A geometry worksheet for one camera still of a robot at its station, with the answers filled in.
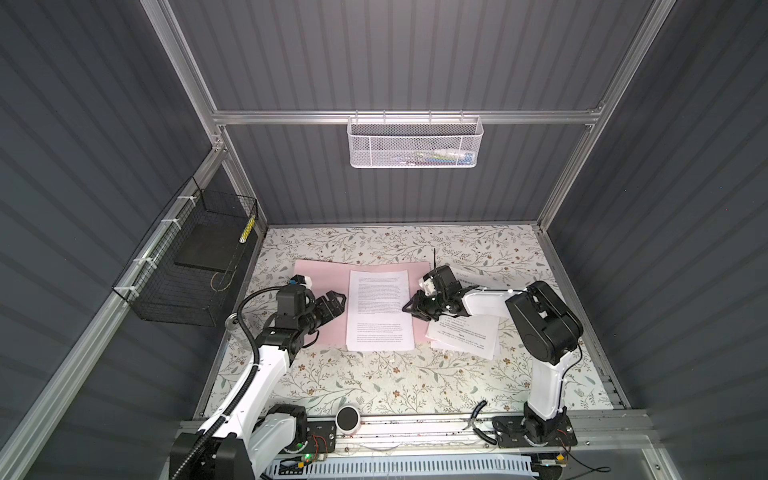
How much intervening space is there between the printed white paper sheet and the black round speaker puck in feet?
0.60

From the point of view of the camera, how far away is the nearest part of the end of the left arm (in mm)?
593

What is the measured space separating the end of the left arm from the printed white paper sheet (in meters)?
0.19

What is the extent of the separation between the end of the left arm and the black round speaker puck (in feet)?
0.74

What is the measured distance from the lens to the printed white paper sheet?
0.91 metres

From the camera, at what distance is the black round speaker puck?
0.72m
